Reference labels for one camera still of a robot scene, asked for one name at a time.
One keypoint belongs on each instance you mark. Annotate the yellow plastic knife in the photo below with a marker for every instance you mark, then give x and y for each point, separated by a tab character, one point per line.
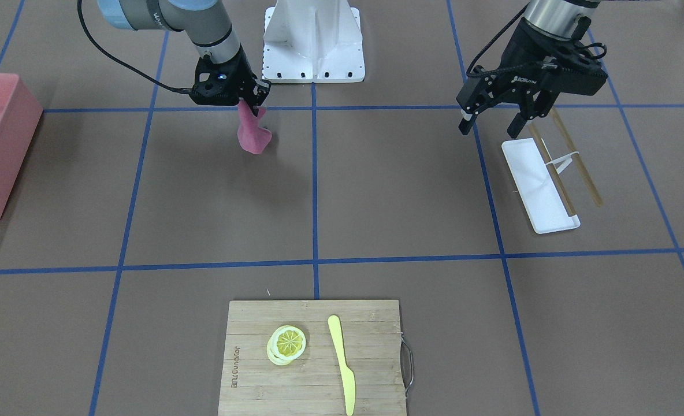
347	376

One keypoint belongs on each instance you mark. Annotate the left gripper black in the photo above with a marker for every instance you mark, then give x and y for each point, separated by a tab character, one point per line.
518	58

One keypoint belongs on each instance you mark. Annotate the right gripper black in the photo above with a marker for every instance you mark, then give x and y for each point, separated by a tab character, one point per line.
244	75

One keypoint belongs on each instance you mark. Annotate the wooden cutting board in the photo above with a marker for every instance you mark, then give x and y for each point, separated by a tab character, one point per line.
251	384

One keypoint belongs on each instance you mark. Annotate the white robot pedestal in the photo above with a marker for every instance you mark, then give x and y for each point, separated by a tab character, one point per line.
313	42

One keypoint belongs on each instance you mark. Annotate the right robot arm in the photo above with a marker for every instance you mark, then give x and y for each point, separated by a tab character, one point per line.
206	23

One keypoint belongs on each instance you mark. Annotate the yellow lemon slices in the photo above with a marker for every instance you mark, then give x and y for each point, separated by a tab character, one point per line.
285	345

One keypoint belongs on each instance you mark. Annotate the pink cloth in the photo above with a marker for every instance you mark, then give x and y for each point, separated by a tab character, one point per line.
252	137

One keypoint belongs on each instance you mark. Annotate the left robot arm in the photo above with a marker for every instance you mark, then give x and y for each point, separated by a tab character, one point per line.
560	19

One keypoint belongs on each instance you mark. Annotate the white rectangular tray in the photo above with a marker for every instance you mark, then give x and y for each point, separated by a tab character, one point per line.
537	189

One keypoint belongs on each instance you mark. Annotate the wooden rack rod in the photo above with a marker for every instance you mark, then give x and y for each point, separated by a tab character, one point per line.
577	158
553	173

